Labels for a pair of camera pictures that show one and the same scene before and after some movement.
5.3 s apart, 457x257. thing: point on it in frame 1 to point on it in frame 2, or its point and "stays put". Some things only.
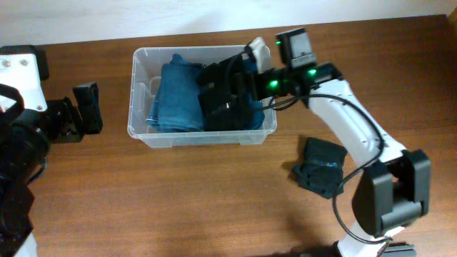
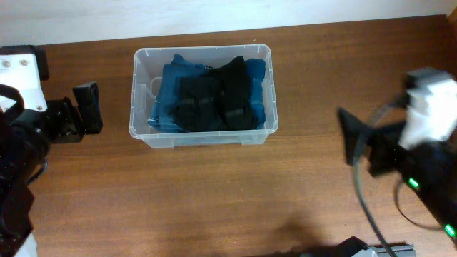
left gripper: x=87 y=108 stays put
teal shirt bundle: x=256 y=113 stays put
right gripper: x=264 y=78 to x=349 y=128
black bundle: x=224 y=112 to x=199 y=104
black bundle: x=322 y=168 to x=234 y=97
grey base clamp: x=400 y=250 stays put
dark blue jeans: x=178 y=106 stays put
